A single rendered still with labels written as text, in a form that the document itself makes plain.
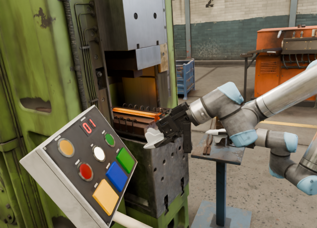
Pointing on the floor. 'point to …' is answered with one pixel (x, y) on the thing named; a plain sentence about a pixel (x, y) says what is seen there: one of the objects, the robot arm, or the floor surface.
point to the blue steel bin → (185, 76)
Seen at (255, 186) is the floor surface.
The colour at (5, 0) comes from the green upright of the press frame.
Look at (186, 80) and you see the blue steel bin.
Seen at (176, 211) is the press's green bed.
